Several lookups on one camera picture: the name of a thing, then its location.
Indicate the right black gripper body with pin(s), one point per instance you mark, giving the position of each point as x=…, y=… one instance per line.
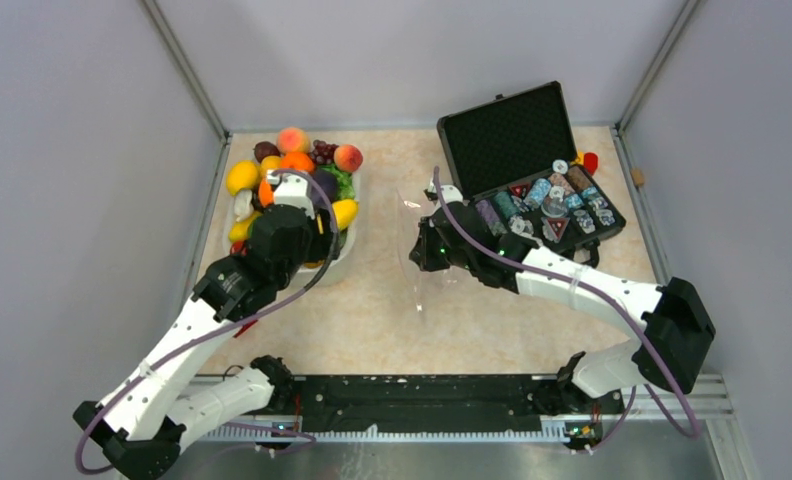
x=436, y=255

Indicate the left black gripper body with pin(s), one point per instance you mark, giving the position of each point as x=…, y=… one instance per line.
x=318, y=245

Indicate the purple eggplant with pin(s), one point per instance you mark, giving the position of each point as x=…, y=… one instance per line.
x=328, y=182

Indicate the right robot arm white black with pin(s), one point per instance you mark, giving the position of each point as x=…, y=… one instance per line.
x=668, y=328

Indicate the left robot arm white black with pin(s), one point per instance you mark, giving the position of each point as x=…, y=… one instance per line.
x=142, y=427

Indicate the white fruit tray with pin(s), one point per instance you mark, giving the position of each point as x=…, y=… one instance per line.
x=339, y=267

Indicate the yellow mango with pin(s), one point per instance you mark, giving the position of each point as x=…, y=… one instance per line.
x=345, y=211

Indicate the green lettuce leaf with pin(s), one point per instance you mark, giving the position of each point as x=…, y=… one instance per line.
x=345, y=186

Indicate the large orange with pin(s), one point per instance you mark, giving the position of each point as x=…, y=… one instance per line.
x=265, y=194

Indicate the peach at right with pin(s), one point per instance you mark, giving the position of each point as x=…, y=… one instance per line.
x=348, y=158

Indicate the peach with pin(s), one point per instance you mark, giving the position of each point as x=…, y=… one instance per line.
x=293, y=140
x=348, y=158

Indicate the dark grapes bunch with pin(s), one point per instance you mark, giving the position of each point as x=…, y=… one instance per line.
x=322, y=152

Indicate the small orange tangerine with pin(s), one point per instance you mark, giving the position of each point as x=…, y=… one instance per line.
x=298, y=161

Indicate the yellow lemon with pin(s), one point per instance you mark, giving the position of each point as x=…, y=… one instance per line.
x=244, y=175

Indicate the peach at back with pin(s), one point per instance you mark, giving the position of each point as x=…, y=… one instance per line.
x=293, y=140

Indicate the dark plum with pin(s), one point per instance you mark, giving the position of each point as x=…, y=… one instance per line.
x=265, y=149

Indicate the red blue block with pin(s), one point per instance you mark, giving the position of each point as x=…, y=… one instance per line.
x=244, y=328

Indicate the black poker chip case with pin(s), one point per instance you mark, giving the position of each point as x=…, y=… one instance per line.
x=513, y=160

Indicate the red small object behind case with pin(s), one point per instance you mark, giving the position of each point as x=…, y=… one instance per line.
x=588, y=160

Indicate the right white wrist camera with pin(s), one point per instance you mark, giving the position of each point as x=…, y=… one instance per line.
x=447, y=193

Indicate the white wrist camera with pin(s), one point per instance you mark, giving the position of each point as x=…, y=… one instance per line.
x=447, y=193
x=292, y=188

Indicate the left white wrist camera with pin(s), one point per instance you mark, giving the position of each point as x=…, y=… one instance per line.
x=292, y=188

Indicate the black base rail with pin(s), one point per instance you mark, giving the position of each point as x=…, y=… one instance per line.
x=415, y=404

